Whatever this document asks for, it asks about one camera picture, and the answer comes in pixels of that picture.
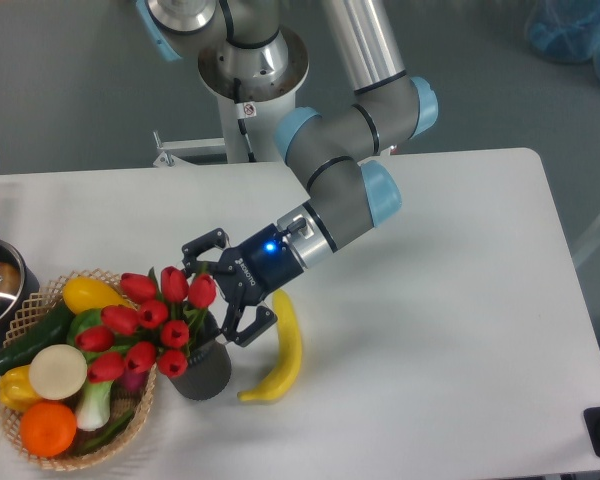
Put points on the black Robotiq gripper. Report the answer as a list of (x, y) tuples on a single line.
[(246, 275)]

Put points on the red tulip bouquet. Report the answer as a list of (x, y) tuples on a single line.
[(161, 328)]

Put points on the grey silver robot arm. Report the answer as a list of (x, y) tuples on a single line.
[(335, 160)]

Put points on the dark grey ribbed vase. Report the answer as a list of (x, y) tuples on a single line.
[(209, 366)]

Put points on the yellow banana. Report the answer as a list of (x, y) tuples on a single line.
[(290, 355)]

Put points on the purple red radish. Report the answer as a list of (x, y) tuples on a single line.
[(132, 382)]

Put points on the yellow squash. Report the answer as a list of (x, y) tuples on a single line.
[(84, 293)]

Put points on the green chili pepper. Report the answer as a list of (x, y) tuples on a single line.
[(105, 437)]

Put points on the green cucumber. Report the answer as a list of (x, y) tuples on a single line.
[(52, 329)]

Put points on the woven wicker basket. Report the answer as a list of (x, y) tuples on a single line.
[(33, 309)]

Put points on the green bok choy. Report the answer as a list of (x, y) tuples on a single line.
[(92, 405)]

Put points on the white round radish slice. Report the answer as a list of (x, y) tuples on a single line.
[(58, 372)]

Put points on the orange fruit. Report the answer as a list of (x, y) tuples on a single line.
[(48, 429)]

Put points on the yellow bell pepper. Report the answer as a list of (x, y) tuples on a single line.
[(16, 391)]

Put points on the blue plastic bag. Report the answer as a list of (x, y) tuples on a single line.
[(565, 32)]

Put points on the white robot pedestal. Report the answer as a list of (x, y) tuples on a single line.
[(255, 74)]

